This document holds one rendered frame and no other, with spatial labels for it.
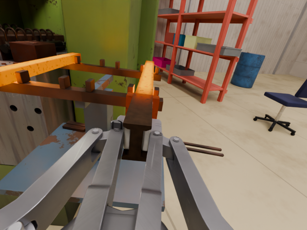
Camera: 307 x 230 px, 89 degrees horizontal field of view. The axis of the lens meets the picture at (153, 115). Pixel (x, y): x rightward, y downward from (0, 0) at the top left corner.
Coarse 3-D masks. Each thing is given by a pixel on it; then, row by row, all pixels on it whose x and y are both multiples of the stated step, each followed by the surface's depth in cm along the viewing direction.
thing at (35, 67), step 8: (56, 56) 41; (64, 56) 42; (72, 56) 45; (80, 56) 50; (16, 64) 30; (24, 64) 30; (32, 64) 31; (40, 64) 33; (48, 64) 36; (56, 64) 38; (64, 64) 42; (0, 72) 25; (8, 72) 26; (32, 72) 31; (40, 72) 33; (0, 80) 25; (8, 80) 26; (16, 80) 28
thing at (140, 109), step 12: (144, 72) 37; (144, 84) 29; (132, 96) 20; (144, 96) 20; (156, 96) 22; (132, 108) 17; (144, 108) 17; (156, 108) 22; (132, 120) 14; (144, 120) 15; (132, 132) 14; (132, 144) 15; (132, 156) 16; (144, 156) 16
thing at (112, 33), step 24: (72, 0) 57; (96, 0) 57; (120, 0) 57; (72, 24) 61; (96, 24) 61; (120, 24) 61; (72, 48) 65; (96, 48) 65; (120, 48) 65; (72, 72) 70
